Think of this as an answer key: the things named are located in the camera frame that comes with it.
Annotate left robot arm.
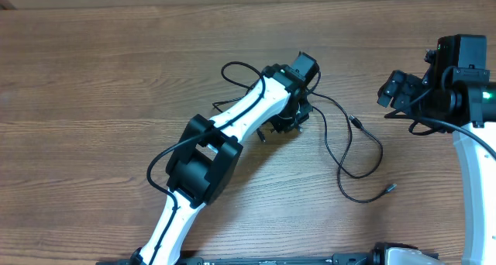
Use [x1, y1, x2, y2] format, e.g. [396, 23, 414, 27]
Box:
[129, 53, 320, 264]

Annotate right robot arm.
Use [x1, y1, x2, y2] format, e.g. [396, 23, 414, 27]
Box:
[377, 34, 495, 264]

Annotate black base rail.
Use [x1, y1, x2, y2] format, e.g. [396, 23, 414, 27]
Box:
[95, 252, 381, 265]

